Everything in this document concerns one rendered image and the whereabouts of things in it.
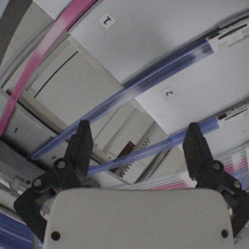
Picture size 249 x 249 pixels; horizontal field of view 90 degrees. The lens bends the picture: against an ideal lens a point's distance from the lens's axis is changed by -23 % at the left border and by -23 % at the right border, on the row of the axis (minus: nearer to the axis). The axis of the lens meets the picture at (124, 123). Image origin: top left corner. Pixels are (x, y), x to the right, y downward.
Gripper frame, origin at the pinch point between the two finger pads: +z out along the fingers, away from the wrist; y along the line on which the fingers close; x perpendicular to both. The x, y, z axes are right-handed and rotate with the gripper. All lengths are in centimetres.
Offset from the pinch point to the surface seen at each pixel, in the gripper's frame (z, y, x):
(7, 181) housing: 6.3, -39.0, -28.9
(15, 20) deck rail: 11.9, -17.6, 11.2
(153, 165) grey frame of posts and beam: 34, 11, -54
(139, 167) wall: 139, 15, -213
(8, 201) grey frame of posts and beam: 2, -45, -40
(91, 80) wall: 171, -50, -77
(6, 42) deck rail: 12.9, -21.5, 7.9
